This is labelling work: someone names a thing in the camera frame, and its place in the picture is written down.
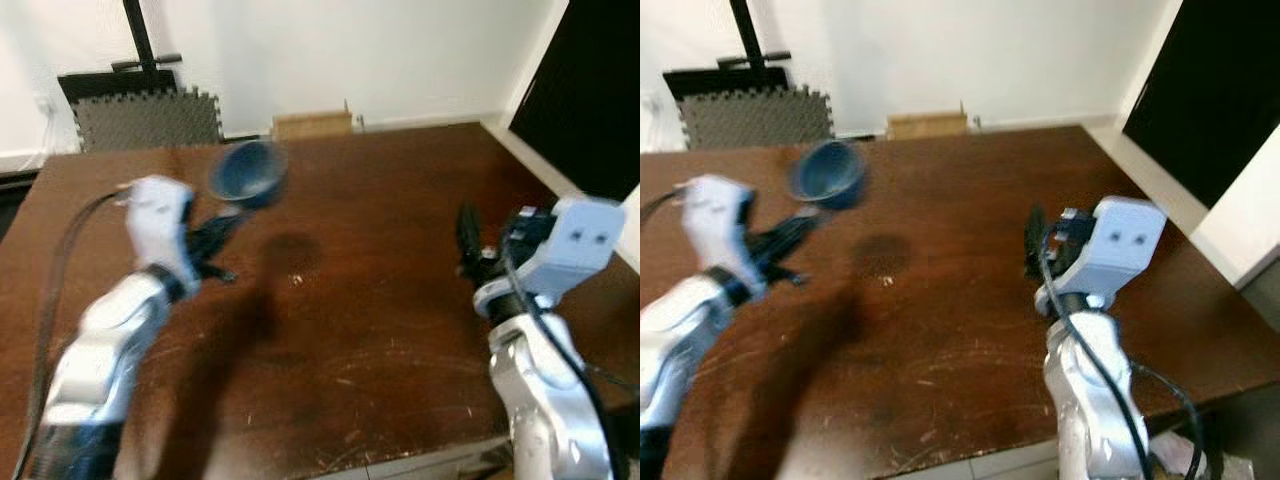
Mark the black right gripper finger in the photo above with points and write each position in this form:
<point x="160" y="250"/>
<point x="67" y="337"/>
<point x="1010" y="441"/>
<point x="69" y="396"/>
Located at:
<point x="1035" y="240"/>
<point x="468" y="235"/>

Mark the blue bowl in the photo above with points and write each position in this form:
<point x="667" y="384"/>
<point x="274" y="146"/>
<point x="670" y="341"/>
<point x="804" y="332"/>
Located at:
<point x="248" y="172"/>
<point x="828" y="172"/>

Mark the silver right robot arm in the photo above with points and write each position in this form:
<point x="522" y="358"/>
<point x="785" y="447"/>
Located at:
<point x="1085" y="400"/>
<point x="540" y="400"/>

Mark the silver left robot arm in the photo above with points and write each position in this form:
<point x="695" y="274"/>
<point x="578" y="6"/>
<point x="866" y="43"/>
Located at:
<point x="680" y="340"/>
<point x="100" y="340"/>

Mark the white cabinet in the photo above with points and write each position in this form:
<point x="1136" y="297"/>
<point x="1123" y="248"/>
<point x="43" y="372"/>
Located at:
<point x="1250" y="210"/>
<point x="632" y="230"/>

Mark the brown cardboard box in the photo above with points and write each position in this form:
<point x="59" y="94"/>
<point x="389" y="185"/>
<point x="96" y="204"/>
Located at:
<point x="926" y="125"/>
<point x="312" y="125"/>

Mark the black door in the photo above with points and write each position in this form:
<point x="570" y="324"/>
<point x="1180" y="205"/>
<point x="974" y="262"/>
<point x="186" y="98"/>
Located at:
<point x="1210" y="90"/>
<point x="600" y="90"/>

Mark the black foam puzzle mat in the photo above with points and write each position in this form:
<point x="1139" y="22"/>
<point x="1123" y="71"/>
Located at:
<point x="710" y="82"/>
<point x="100" y="85"/>

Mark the black metal stand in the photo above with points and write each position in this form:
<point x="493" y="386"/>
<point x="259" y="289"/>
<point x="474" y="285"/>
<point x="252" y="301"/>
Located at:
<point x="140" y="35"/>
<point x="748" y="35"/>

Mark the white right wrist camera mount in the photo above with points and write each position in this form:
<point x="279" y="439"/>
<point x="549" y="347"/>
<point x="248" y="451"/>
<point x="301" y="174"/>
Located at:
<point x="1125" y="245"/>
<point x="580" y="240"/>

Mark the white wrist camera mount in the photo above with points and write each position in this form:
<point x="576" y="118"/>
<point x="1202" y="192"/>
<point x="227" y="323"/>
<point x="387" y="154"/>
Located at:
<point x="160" y="215"/>
<point x="1125" y="245"/>
<point x="718" y="215"/>
<point x="580" y="240"/>

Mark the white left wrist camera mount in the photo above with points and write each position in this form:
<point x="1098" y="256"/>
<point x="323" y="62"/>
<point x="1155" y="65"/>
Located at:
<point x="718" y="215"/>
<point x="160" y="215"/>

